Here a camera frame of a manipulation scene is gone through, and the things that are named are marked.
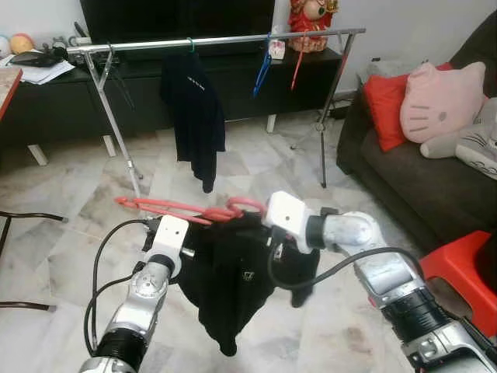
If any black knit garment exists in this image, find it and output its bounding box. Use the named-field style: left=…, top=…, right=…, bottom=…
left=177, top=210, right=321, bottom=357

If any red clothes hanger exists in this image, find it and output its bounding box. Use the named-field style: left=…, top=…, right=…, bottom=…
left=290, top=35, right=308, bottom=91

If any blue clothes hanger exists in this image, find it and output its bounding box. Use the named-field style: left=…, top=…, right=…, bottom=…
left=252, top=35, right=274, bottom=99

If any grey Totoro plush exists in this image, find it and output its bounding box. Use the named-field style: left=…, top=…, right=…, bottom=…
left=420, top=97, right=497, bottom=181

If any dark brown fabric sofa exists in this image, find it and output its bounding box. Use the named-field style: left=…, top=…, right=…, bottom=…
left=336, top=12, right=497, bottom=253

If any red plastic stool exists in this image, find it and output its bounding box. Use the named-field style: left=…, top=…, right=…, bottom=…
left=419, top=231, right=497, bottom=339

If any pink Hello Kitty cushion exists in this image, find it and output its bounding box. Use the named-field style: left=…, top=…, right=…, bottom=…
left=400, top=62, right=488, bottom=145

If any red cushion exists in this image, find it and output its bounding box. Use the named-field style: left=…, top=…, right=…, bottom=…
left=363, top=74, right=408, bottom=152

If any grey speckled stone table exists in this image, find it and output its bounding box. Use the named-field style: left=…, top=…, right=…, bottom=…
left=369, top=58, right=424, bottom=78

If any red Ganesha statue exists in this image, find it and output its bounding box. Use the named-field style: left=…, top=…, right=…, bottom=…
left=289, top=0, right=339, bottom=54

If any white tissue box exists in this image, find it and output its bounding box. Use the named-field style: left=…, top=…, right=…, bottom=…
left=268, top=39, right=287, bottom=60

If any silver metal clothes rack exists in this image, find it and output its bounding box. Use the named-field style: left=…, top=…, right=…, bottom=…
left=66, top=29, right=367, bottom=199

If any navy zip shirt with logo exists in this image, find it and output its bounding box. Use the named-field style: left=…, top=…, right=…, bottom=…
left=160, top=53, right=227, bottom=193

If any black television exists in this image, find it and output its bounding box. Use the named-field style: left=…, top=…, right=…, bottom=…
left=80, top=0, right=276, bottom=46

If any black TV cabinet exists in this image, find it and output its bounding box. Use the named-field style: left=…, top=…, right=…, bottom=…
left=0, top=47, right=346, bottom=168

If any white paper stack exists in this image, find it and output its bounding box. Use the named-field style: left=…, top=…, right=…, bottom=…
left=0, top=56, right=76, bottom=85

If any black flat pouch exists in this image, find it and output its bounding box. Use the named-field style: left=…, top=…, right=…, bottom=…
left=9, top=48, right=69, bottom=68

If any orange round plush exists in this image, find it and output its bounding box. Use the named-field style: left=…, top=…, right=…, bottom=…
left=9, top=33, right=35, bottom=55

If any marble top folding table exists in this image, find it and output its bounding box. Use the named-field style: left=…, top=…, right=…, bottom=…
left=0, top=66, right=69, bottom=312

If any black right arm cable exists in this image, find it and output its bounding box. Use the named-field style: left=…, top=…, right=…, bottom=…
left=267, top=241, right=424, bottom=292

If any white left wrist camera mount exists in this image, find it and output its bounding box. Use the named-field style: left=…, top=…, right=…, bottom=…
left=150, top=215, right=191, bottom=277

